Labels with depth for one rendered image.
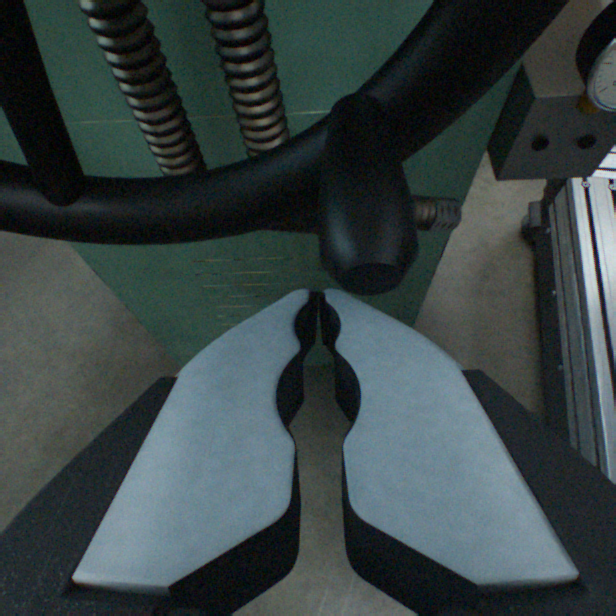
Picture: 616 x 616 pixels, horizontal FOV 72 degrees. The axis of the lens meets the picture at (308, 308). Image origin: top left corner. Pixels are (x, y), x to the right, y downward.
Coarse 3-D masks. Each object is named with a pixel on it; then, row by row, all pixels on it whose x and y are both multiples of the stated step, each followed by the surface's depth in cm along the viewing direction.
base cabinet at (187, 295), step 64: (64, 0) 27; (192, 0) 27; (320, 0) 27; (384, 0) 27; (64, 64) 30; (192, 64) 30; (320, 64) 30; (0, 128) 35; (128, 128) 35; (192, 128) 35; (448, 128) 35; (448, 192) 42; (128, 256) 51; (192, 256) 51; (256, 256) 51; (192, 320) 66
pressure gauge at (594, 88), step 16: (608, 16) 24; (592, 32) 24; (608, 32) 23; (592, 48) 24; (608, 48) 23; (576, 64) 27; (592, 64) 24; (608, 64) 24; (592, 80) 25; (608, 80) 25; (592, 96) 26; (608, 96) 26; (592, 112) 29
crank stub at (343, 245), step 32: (352, 96) 12; (352, 128) 11; (384, 128) 11; (352, 160) 10; (384, 160) 10; (320, 192) 11; (352, 192) 10; (384, 192) 10; (320, 224) 10; (352, 224) 10; (384, 224) 9; (320, 256) 10; (352, 256) 10; (384, 256) 9; (416, 256) 10; (352, 288) 10; (384, 288) 10
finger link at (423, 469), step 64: (320, 320) 12; (384, 320) 10; (384, 384) 8; (448, 384) 8; (384, 448) 7; (448, 448) 7; (384, 512) 6; (448, 512) 6; (512, 512) 6; (384, 576) 6; (448, 576) 5; (512, 576) 5; (576, 576) 5
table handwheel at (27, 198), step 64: (0, 0) 10; (448, 0) 11; (512, 0) 10; (0, 64) 12; (384, 64) 13; (448, 64) 11; (512, 64) 11; (64, 128) 14; (320, 128) 14; (0, 192) 16; (64, 192) 16; (128, 192) 17; (192, 192) 16; (256, 192) 16
